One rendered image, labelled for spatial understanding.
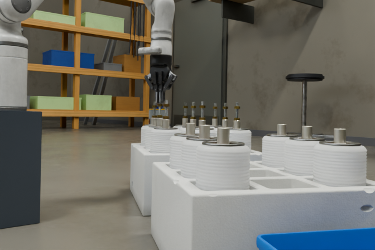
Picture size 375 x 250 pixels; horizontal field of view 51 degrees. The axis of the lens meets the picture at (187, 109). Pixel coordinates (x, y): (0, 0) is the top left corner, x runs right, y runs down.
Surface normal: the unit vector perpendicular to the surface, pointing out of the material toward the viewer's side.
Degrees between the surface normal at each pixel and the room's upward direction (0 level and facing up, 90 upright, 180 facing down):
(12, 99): 90
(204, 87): 90
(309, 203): 90
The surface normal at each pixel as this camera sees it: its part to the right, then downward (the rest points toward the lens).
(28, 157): 0.59, 0.01
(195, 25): -0.80, -0.02
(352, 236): 0.24, -0.04
